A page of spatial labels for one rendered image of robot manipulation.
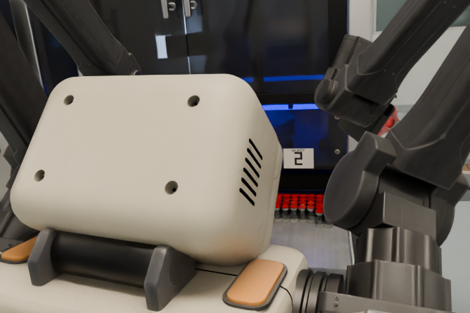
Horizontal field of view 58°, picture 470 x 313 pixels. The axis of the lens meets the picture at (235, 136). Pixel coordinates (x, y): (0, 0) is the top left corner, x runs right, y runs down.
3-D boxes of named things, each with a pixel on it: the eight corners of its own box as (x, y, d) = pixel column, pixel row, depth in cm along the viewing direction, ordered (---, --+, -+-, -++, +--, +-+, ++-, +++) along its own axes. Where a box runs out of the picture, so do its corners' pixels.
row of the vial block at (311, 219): (266, 219, 117) (264, 203, 115) (332, 220, 113) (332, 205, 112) (264, 222, 115) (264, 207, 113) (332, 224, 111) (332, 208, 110)
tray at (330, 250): (254, 207, 124) (254, 196, 123) (346, 209, 119) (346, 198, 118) (231, 277, 92) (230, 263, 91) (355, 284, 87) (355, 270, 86)
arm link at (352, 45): (322, 101, 60) (375, 124, 61) (356, 24, 59) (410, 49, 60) (302, 95, 72) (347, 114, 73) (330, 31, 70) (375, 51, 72)
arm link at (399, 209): (382, 239, 35) (436, 260, 36) (387, 140, 41) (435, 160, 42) (328, 263, 43) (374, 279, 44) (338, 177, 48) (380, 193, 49)
